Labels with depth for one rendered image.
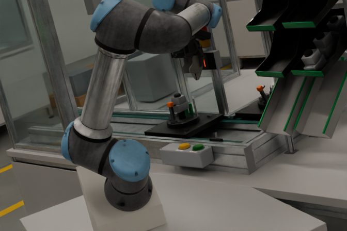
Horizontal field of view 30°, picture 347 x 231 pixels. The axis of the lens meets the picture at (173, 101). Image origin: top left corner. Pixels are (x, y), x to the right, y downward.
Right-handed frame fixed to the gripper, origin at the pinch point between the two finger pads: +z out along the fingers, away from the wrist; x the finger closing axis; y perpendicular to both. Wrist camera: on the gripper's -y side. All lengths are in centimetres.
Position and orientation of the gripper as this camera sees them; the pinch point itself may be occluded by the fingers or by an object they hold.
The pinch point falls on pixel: (198, 76)
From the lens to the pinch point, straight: 225.4
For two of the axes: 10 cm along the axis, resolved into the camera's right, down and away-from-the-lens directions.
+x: 7.0, 0.2, -7.1
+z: 2.2, 9.5, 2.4
